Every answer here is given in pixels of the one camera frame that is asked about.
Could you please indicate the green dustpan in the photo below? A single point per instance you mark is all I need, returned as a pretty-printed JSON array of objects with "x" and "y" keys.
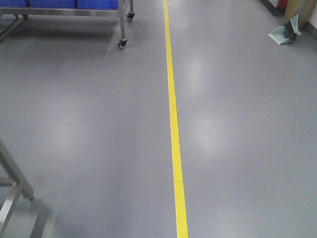
[{"x": 289, "y": 31}]

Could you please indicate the stainless steel cart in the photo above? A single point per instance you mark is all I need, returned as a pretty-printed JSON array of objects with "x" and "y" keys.
[{"x": 21, "y": 9}]

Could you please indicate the steel frame leg near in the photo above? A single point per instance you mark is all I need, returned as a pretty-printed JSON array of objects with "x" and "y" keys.
[{"x": 16, "y": 181}]

